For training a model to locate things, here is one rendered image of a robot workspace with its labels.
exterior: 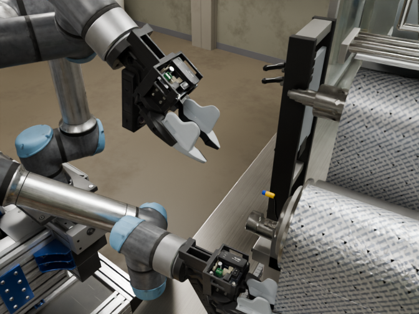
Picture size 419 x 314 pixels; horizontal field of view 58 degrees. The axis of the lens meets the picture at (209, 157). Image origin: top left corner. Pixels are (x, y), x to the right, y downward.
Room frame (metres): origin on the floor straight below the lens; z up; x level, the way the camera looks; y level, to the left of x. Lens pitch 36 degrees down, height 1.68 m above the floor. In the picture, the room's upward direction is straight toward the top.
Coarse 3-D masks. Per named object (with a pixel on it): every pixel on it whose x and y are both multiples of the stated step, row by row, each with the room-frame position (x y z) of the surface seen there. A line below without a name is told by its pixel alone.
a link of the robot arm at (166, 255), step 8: (168, 240) 0.46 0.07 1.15; (176, 240) 0.46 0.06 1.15; (184, 240) 0.47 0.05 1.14; (160, 248) 0.45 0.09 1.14; (168, 248) 0.45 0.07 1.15; (176, 248) 0.45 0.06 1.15; (160, 256) 0.44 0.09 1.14; (168, 256) 0.43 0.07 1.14; (176, 256) 0.44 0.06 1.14; (152, 264) 0.44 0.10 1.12; (160, 264) 0.43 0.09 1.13; (168, 264) 0.42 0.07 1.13; (160, 272) 0.43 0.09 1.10; (168, 272) 0.42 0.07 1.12
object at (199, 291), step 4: (188, 276) 0.42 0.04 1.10; (192, 280) 0.42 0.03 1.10; (196, 280) 0.41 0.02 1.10; (192, 284) 0.42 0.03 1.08; (196, 284) 0.41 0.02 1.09; (200, 284) 0.41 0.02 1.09; (196, 288) 0.41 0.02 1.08; (200, 288) 0.41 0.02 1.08; (196, 292) 0.41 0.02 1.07; (200, 292) 0.41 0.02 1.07; (200, 296) 0.41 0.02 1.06; (204, 296) 0.40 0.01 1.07; (200, 300) 0.41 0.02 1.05; (204, 300) 0.40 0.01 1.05; (204, 304) 0.40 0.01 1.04; (208, 304) 0.40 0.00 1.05; (212, 304) 0.40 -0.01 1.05; (208, 308) 0.40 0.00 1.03; (212, 308) 0.39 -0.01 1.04; (208, 312) 0.40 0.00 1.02; (212, 312) 0.39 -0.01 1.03; (216, 312) 0.39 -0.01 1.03
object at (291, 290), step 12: (288, 276) 0.35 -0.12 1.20; (288, 288) 0.35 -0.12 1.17; (300, 288) 0.34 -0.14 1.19; (312, 288) 0.33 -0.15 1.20; (276, 300) 0.35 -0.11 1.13; (288, 300) 0.35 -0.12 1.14; (300, 300) 0.34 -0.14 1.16; (312, 300) 0.33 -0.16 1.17; (324, 300) 0.32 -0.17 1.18; (336, 300) 0.31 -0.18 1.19; (348, 300) 0.31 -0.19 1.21; (276, 312) 0.35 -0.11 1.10; (288, 312) 0.34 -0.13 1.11; (300, 312) 0.33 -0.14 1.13; (312, 312) 0.33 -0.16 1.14; (324, 312) 0.32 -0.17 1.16; (336, 312) 0.31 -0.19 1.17; (348, 312) 0.30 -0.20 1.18; (360, 312) 0.30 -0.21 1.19; (372, 312) 0.29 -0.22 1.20
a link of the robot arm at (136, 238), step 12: (132, 216) 0.53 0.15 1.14; (120, 228) 0.50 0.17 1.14; (132, 228) 0.49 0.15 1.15; (144, 228) 0.49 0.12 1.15; (156, 228) 0.50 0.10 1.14; (120, 240) 0.48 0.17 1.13; (132, 240) 0.47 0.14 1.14; (144, 240) 0.47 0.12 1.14; (156, 240) 0.46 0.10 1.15; (120, 252) 0.48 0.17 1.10; (132, 252) 0.46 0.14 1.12; (144, 252) 0.45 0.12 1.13; (132, 264) 0.46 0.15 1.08; (144, 264) 0.45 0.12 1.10
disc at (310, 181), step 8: (304, 184) 0.42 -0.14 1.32; (312, 184) 0.45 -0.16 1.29; (304, 192) 0.41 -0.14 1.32; (296, 200) 0.39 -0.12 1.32; (296, 208) 0.38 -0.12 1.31; (288, 224) 0.36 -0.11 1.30; (288, 232) 0.36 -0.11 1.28; (280, 248) 0.35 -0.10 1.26; (280, 256) 0.35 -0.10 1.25; (280, 264) 0.35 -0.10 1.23
